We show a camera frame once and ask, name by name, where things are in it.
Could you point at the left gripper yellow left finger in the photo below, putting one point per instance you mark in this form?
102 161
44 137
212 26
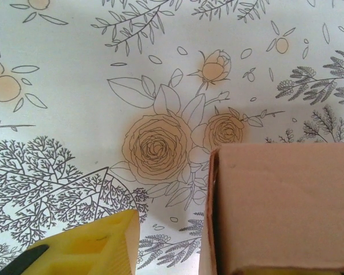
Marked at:
74 252

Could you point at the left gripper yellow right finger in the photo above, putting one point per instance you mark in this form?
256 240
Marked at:
275 272

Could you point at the floral tablecloth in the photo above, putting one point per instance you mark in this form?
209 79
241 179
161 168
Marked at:
74 86

